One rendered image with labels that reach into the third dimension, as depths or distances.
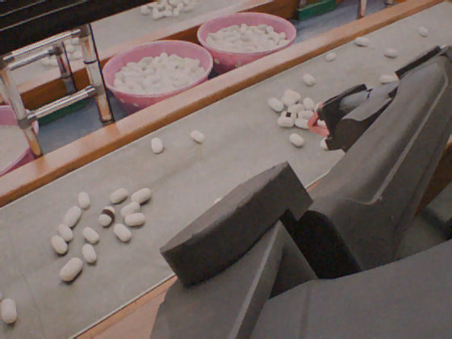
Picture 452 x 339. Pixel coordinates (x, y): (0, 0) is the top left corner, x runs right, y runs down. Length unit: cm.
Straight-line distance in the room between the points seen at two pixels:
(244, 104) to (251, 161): 18
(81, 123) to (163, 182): 37
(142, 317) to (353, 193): 37
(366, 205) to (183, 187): 50
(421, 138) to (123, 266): 44
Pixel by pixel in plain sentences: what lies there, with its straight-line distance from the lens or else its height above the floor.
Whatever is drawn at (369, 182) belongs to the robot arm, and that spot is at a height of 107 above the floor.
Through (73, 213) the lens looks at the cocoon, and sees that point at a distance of 66.
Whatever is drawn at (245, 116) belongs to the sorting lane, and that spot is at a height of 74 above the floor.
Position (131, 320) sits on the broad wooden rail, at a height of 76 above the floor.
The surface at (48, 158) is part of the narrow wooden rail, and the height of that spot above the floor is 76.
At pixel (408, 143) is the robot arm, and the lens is 28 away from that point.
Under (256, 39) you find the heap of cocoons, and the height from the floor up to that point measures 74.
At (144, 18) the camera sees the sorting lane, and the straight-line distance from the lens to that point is 134.
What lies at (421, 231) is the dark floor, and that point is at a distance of 168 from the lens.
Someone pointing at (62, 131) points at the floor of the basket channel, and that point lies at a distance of 99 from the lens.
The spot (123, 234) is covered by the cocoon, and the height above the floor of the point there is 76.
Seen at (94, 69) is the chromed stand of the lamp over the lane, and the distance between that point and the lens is 75.
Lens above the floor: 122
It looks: 43 degrees down
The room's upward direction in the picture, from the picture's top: 3 degrees counter-clockwise
